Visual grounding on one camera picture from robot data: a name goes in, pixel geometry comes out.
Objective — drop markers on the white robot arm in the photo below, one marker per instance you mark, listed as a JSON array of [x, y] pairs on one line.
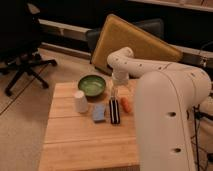
[[164, 92]]

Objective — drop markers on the green bowl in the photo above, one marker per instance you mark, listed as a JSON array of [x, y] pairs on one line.
[[92, 85]]

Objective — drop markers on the blue sponge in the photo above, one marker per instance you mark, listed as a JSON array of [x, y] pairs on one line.
[[98, 113]]

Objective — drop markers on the orange carrot toy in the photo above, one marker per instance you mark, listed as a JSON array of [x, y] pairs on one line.
[[125, 105]]

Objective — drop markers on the white plastic cup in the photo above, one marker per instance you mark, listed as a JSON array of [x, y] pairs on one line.
[[80, 102]]

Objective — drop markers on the black striped brush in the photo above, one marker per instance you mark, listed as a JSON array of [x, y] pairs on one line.
[[114, 111]]

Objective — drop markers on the dark chair behind cushion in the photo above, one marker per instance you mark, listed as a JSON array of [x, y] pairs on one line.
[[153, 26]]

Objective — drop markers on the black office chair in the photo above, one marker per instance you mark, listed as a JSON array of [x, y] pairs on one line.
[[20, 37]]

